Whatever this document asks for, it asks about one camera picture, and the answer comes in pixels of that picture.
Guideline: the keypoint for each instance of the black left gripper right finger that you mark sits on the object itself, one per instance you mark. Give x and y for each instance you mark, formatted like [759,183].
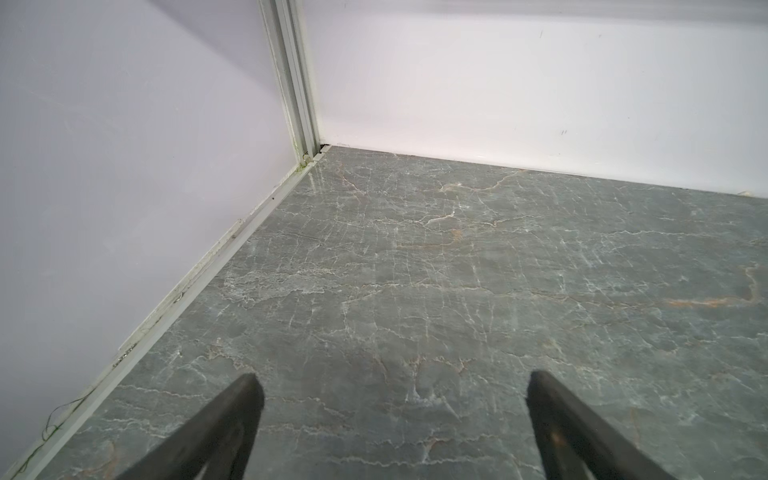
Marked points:
[574,442]

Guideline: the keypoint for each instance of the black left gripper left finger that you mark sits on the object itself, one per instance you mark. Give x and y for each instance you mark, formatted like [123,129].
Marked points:
[216,443]

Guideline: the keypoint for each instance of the aluminium frame corner post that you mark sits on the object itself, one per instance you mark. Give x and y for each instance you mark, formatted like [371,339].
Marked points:
[284,31]

